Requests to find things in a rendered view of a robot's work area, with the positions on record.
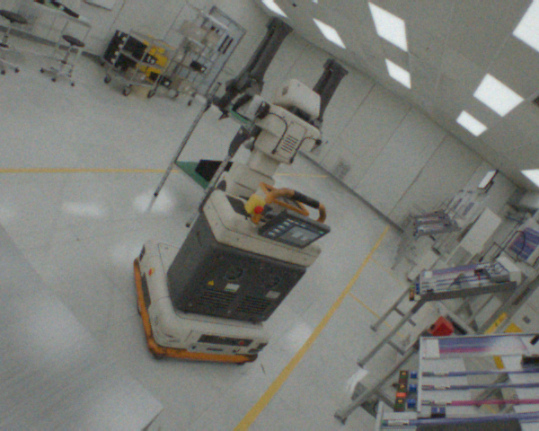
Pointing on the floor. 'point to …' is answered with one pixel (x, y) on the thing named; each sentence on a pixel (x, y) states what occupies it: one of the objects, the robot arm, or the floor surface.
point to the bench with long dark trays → (61, 32)
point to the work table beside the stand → (45, 355)
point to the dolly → (121, 53)
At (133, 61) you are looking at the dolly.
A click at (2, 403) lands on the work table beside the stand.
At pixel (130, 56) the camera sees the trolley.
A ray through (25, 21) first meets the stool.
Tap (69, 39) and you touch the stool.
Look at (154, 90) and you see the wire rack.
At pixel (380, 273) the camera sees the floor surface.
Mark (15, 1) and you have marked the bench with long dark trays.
